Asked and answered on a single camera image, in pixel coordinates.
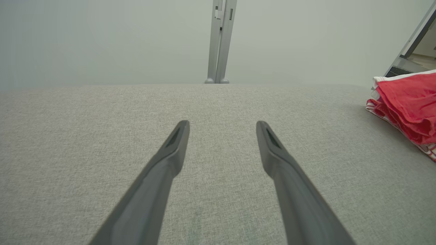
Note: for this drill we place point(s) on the red shorts white band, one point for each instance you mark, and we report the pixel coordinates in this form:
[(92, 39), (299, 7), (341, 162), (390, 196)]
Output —
[(412, 102)]

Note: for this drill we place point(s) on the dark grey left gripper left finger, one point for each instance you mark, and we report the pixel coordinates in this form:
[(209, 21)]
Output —
[(150, 197)]

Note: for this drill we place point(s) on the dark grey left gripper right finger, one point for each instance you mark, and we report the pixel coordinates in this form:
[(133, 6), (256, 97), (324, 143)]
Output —
[(299, 200)]

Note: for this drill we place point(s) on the grey partition post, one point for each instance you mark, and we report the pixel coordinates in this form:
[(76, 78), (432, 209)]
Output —
[(219, 41)]

